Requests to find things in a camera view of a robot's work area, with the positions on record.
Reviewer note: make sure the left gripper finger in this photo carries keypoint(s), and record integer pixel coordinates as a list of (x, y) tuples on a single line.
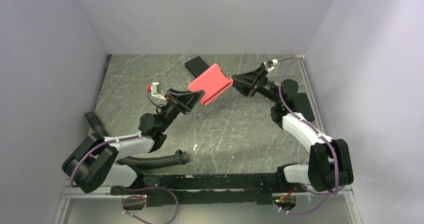
[(176, 94), (191, 100)]

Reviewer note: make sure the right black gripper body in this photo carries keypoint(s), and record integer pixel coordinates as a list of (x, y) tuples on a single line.
[(268, 90)]

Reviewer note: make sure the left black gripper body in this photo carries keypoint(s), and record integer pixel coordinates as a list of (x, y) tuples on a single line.
[(172, 112)]

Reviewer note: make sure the red paper box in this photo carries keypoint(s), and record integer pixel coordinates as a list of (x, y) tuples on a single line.
[(213, 82)]

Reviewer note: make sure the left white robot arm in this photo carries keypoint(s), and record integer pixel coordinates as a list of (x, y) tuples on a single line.
[(97, 159)]

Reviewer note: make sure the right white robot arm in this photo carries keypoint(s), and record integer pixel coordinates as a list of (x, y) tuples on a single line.
[(329, 165)]

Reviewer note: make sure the black flat box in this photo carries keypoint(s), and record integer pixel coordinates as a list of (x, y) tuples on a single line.
[(196, 66)]

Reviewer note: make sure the black ridged tray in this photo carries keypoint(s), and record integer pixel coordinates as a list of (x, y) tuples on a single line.
[(303, 106)]

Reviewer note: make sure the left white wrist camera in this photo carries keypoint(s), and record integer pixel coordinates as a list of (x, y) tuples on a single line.
[(155, 90)]

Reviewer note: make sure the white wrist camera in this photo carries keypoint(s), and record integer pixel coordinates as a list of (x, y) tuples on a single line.
[(270, 65), (155, 90)]

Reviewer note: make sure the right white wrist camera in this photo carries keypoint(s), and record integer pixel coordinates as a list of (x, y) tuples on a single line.
[(270, 65)]

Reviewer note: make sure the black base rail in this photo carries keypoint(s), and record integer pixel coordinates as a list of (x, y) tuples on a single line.
[(258, 188)]

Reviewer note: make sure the aluminium frame rail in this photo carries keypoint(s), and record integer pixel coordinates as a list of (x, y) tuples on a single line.
[(100, 207)]

